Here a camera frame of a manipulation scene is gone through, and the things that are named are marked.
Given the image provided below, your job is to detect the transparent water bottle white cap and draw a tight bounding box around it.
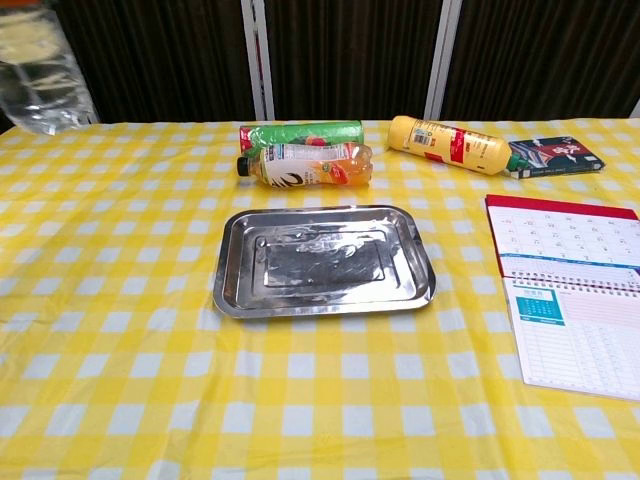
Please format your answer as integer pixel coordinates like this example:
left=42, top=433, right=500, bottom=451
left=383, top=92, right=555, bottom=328
left=0, top=8, right=96, bottom=135

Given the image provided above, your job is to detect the rectangular metal tray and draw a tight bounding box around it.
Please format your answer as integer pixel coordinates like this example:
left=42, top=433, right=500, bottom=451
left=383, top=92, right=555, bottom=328
left=212, top=204, right=438, bottom=319

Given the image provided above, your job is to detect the orange juice bottle black cap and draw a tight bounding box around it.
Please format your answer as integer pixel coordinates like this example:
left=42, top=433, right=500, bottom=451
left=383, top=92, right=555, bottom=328
left=236, top=141, right=375, bottom=190

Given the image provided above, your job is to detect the yellow bottle green cap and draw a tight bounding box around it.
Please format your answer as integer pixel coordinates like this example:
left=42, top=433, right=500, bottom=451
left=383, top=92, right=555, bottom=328
left=387, top=115, right=527, bottom=177

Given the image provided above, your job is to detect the green snack canister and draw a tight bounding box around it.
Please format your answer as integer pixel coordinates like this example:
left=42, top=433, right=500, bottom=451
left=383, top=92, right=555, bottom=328
left=238, top=120, right=364, bottom=153

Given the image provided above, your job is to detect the yellow white checkered tablecloth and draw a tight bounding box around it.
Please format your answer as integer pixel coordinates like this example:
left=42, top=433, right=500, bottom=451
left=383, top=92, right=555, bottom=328
left=0, top=117, right=640, bottom=480

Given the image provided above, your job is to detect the dark blue printed box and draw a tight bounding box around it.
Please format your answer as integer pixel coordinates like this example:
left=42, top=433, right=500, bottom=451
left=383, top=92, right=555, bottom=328
left=504, top=136, right=606, bottom=180

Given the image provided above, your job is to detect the red spiral desk calendar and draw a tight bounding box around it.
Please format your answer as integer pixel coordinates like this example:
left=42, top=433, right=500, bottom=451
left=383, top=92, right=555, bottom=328
left=484, top=194, right=640, bottom=402

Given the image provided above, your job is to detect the white partition post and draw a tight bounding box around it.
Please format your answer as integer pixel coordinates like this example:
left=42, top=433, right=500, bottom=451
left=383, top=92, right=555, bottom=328
left=240, top=0, right=276, bottom=122
left=423, top=0, right=463, bottom=121

